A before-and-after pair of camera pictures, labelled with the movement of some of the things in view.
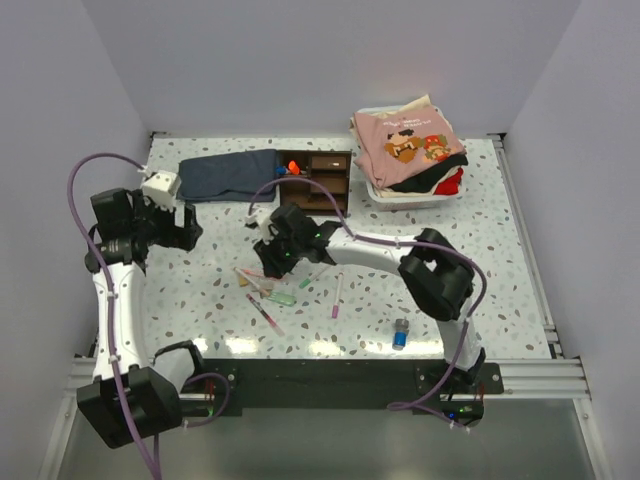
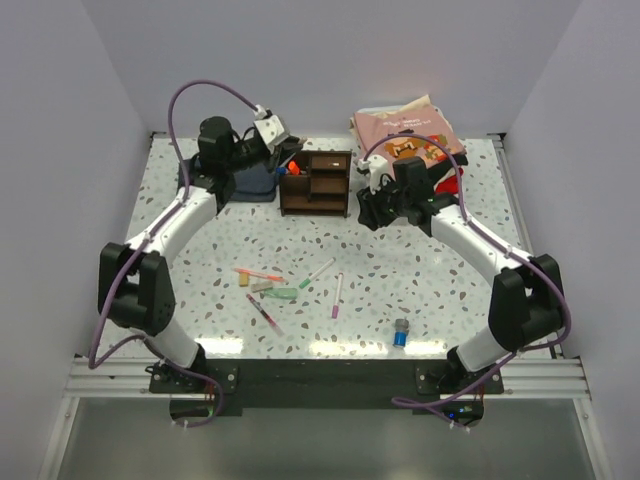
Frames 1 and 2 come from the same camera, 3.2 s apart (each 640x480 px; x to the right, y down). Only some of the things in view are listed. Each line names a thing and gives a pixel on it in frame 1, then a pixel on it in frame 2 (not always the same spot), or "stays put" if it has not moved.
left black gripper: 183,238 to 283,152
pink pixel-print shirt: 391,142 stays put
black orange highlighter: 293,168 stays put
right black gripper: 273,264 to 370,215
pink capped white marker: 335,307 stays put
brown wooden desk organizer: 331,169 stays put
